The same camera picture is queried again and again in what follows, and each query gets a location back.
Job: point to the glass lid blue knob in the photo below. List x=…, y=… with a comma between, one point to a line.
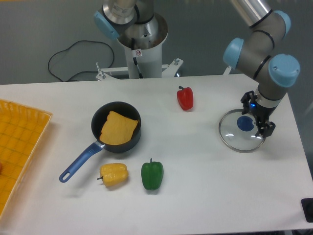
x=239, y=131

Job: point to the black saucepan blue handle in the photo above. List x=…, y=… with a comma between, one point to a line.
x=97, y=123

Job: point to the red bell pepper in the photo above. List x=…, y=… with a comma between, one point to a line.
x=185, y=98

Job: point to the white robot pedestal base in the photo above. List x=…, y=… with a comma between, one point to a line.
x=142, y=44

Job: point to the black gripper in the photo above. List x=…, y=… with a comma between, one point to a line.
x=265, y=127

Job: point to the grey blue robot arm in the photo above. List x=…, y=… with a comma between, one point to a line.
x=274, y=74

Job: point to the green bell pepper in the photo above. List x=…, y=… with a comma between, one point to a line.
x=152, y=175

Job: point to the yellow toast bread slice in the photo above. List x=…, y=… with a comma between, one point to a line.
x=117, y=129

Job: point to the yellow bell pepper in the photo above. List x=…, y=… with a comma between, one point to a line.
x=113, y=174

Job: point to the black device at table edge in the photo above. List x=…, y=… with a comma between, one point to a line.
x=307, y=205

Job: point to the yellow woven basket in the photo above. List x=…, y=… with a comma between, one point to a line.
x=21, y=128

